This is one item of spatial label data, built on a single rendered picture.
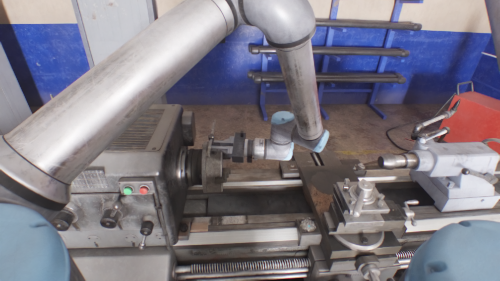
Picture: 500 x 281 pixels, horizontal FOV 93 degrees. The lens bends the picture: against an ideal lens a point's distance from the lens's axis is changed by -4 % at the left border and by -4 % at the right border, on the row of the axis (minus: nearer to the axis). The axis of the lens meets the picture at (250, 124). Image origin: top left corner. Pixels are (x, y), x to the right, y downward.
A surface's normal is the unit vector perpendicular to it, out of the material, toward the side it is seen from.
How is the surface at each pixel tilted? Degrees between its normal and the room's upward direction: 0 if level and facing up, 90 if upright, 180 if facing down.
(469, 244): 5
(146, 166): 45
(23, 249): 5
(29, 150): 52
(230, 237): 36
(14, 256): 5
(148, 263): 32
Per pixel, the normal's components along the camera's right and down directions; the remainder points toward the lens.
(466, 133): -0.91, 0.18
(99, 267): 0.07, -0.47
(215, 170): 0.08, -0.04
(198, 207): 0.03, -0.87
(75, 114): 0.42, -0.18
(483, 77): -1.00, 0.01
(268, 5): -0.18, 0.43
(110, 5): 0.07, 0.51
